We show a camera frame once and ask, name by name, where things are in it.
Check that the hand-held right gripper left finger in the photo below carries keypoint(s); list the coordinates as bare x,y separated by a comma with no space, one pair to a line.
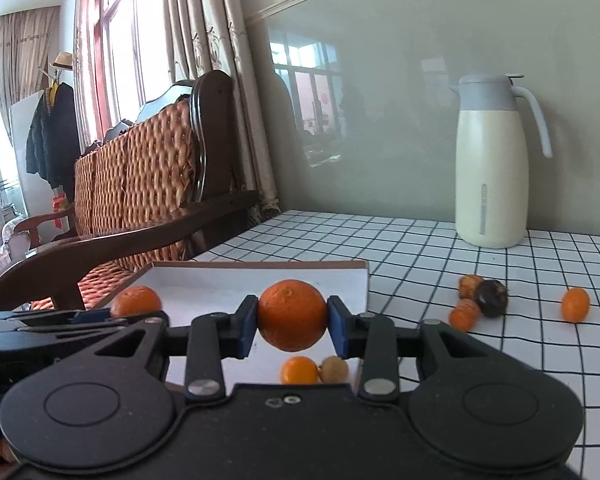
250,327

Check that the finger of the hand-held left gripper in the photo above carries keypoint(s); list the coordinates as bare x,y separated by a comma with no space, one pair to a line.
92,316
55,330

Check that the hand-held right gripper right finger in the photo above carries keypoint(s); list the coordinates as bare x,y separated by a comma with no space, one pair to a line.
337,327

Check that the pale yellow small fruit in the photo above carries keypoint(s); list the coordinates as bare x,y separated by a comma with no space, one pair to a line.
334,369

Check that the mandarin orange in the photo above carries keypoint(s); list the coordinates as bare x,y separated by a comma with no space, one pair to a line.
292,315
300,370
136,301
575,304

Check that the shallow brown cardboard box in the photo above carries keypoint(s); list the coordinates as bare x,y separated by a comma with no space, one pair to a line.
210,285

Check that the small brown orange fruit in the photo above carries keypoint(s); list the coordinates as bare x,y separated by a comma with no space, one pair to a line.
471,285
464,316

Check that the white black checkered tablecloth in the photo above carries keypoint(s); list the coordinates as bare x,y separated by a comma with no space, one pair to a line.
405,260

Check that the red hanging item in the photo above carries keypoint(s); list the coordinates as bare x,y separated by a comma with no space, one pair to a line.
57,205

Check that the wooden sofa woven orange cushions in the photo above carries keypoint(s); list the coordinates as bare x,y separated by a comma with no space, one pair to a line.
145,170

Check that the dark brown round fruit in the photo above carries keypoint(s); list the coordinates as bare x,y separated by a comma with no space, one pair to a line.
492,297

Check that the white tall panel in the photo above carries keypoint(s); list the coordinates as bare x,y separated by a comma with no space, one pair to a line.
20,160

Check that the black hanging jackets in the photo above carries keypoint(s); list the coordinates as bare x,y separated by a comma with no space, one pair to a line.
50,135

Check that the cream thermos jug grey lid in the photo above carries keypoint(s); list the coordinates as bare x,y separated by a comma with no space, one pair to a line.
490,160

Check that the yellow garment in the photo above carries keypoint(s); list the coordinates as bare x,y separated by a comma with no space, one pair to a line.
54,91

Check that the straw hat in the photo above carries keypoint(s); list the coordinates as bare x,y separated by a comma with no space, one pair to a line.
62,60

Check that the red framed window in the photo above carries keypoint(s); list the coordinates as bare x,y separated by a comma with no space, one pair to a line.
125,50

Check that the beige embroidered curtain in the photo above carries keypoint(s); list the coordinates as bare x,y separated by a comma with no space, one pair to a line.
215,60

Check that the beige plain curtain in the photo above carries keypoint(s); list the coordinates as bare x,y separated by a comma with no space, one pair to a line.
25,45

